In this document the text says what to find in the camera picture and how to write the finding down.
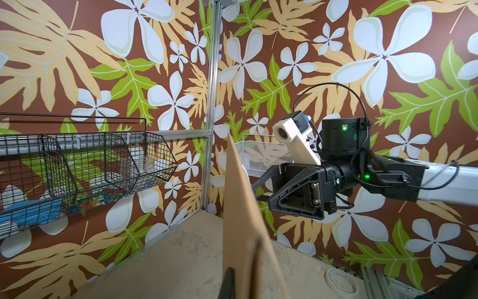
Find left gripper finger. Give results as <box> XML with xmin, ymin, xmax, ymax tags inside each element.
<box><xmin>218</xmin><ymin>267</ymin><xmax>236</xmax><ymax>299</ymax></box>

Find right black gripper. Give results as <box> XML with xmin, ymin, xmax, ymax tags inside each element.
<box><xmin>251</xmin><ymin>162</ymin><xmax>358</xmax><ymax>220</ymax></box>

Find brown file bag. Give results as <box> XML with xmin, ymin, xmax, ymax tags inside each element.
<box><xmin>222</xmin><ymin>135</ymin><xmax>290</xmax><ymax>299</ymax></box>

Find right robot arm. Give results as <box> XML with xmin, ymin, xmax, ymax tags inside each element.
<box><xmin>252</xmin><ymin>112</ymin><xmax>478</xmax><ymax>220</ymax></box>

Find white mesh basket right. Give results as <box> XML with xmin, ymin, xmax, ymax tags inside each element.
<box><xmin>235</xmin><ymin>134</ymin><xmax>293</xmax><ymax>178</ymax></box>

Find clear round lid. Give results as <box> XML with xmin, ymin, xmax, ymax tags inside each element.
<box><xmin>325</xmin><ymin>269</ymin><xmax>359</xmax><ymax>299</ymax></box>

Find blue object in basket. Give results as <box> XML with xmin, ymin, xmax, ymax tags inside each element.
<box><xmin>1</xmin><ymin>199</ymin><xmax>62</xmax><ymax>225</ymax></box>

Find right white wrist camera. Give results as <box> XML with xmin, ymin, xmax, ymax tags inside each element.
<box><xmin>273</xmin><ymin>111</ymin><xmax>321</xmax><ymax>165</ymax></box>

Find black wire basket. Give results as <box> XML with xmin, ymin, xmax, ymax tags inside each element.
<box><xmin>1</xmin><ymin>115</ymin><xmax>178</xmax><ymax>239</ymax></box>

